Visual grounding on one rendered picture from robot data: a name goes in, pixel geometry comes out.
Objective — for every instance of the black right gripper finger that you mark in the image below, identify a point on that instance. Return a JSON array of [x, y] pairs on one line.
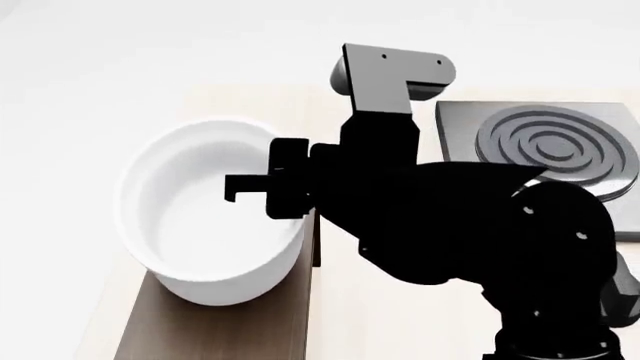
[[245, 184]]

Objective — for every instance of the white bowl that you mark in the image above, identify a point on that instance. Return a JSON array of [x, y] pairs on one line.
[[200, 232]]

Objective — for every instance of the brown wooden board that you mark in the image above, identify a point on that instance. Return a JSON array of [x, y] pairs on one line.
[[225, 330]]

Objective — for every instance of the grey ringed stove burner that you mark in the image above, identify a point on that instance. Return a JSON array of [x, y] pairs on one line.
[[555, 146]]

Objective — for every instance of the grey stove plate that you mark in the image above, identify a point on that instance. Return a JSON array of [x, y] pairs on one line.
[[620, 210]]

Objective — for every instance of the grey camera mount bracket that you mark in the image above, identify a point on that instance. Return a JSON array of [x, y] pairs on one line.
[[385, 78]]

